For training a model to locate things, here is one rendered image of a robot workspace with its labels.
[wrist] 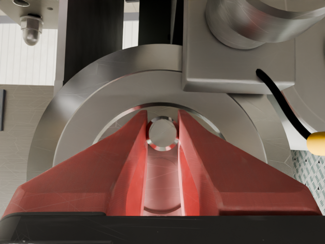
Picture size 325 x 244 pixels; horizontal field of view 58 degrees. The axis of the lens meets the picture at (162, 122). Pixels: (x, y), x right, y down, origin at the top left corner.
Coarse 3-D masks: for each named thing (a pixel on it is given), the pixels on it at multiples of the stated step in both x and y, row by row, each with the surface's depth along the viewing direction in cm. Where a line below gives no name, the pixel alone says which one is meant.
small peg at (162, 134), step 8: (152, 120) 12; (160, 120) 12; (168, 120) 12; (152, 128) 12; (160, 128) 12; (168, 128) 12; (176, 128) 12; (152, 136) 12; (160, 136) 12; (168, 136) 12; (176, 136) 12; (152, 144) 12; (160, 144) 11; (168, 144) 11; (176, 144) 12
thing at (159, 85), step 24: (144, 72) 16; (168, 72) 16; (96, 96) 16; (120, 96) 16; (144, 96) 16; (168, 96) 16; (192, 96) 16; (216, 96) 16; (72, 120) 16; (96, 120) 16; (216, 120) 16; (240, 120) 16; (72, 144) 16; (240, 144) 16
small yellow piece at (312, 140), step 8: (256, 72) 13; (264, 72) 13; (264, 80) 13; (272, 88) 12; (280, 96) 12; (280, 104) 12; (288, 112) 12; (296, 120) 12; (296, 128) 12; (304, 128) 12; (304, 136) 12; (312, 136) 11; (320, 136) 10; (312, 144) 11; (320, 144) 10; (312, 152) 11; (320, 152) 11
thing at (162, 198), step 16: (128, 112) 14; (160, 112) 14; (176, 112) 14; (192, 112) 14; (112, 128) 14; (208, 128) 14; (160, 160) 14; (176, 160) 15; (160, 176) 14; (176, 176) 14; (160, 192) 14; (176, 192) 14; (144, 208) 14; (160, 208) 14; (176, 208) 14
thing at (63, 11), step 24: (72, 0) 18; (96, 0) 25; (120, 0) 38; (72, 24) 18; (96, 24) 25; (120, 24) 39; (72, 48) 18; (96, 48) 25; (120, 48) 39; (72, 72) 19
